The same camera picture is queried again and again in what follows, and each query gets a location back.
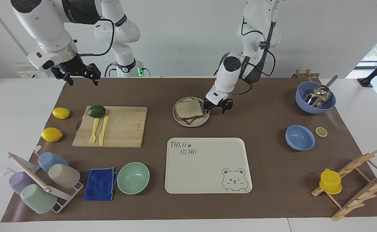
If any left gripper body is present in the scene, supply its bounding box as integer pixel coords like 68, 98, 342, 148
209, 96, 230, 109

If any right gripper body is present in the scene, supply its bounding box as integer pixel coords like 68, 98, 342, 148
58, 53, 89, 78

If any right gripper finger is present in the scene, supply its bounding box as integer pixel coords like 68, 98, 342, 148
84, 63, 101, 86
51, 66, 74, 86

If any pale pink round plate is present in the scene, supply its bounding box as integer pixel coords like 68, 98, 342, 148
173, 96, 211, 128

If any toast bread slice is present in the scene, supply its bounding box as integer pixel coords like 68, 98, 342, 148
185, 114, 205, 126
174, 99, 204, 121

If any white socket box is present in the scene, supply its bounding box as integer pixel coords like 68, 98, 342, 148
16, 63, 45, 79

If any yellow lemon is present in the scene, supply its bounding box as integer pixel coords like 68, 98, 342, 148
41, 127, 63, 142
53, 107, 71, 119

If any green avocado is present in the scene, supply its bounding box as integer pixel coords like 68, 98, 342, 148
87, 105, 106, 119

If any yellow-green plastic fork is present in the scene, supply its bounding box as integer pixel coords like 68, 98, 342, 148
89, 118, 100, 145

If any yellow-green plastic knife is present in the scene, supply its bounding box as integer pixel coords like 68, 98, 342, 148
98, 115, 110, 146

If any cream tray with bear print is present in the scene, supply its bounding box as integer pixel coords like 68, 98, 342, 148
164, 137, 253, 194

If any wooden cutting board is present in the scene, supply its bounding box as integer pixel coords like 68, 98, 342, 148
72, 106, 148, 149

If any large blue bowl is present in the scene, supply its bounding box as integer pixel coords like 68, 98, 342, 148
295, 81, 337, 114

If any small blue bowl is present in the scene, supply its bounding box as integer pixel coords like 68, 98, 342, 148
285, 124, 316, 151

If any small wooden stand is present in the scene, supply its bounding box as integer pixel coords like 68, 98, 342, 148
292, 69, 321, 80

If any light blue cup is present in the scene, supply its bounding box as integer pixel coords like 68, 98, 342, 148
38, 151, 69, 174

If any metal scoop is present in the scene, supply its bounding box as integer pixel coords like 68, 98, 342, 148
305, 75, 339, 108

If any beige cup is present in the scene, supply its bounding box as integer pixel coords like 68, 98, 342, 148
48, 163, 81, 189

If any mint green bowl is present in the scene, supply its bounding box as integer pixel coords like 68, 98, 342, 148
116, 161, 151, 195

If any white cup rack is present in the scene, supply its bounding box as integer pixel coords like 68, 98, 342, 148
1, 145, 84, 214

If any blue folded cloth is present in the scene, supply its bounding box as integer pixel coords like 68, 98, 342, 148
83, 166, 118, 201

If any lilac cup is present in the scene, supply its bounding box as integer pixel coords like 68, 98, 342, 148
1, 169, 36, 196

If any mint green cup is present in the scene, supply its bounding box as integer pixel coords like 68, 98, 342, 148
20, 183, 58, 215

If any yellow plastic cup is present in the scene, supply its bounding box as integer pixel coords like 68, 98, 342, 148
319, 168, 342, 195

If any wooden dish rack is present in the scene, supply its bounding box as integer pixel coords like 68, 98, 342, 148
311, 147, 377, 221

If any black cable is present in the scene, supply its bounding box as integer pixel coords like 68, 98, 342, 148
104, 62, 118, 78
230, 19, 277, 96
78, 18, 115, 57

